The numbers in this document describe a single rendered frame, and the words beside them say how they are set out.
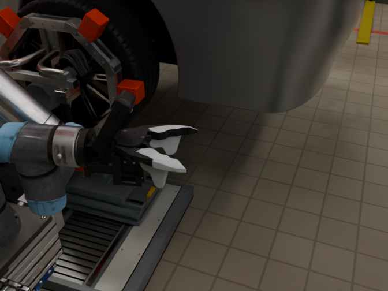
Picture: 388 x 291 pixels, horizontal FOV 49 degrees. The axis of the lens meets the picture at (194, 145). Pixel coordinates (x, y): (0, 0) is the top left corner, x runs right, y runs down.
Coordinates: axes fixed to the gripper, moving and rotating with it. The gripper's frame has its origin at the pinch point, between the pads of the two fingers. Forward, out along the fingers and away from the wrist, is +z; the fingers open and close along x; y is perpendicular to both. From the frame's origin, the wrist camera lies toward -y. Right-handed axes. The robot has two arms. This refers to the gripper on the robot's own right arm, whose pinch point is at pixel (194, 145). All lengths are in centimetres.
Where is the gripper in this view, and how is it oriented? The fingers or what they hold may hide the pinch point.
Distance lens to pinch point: 74.1
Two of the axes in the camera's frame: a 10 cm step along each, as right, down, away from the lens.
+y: -0.2, 8.9, 4.5
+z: 9.9, 0.8, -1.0
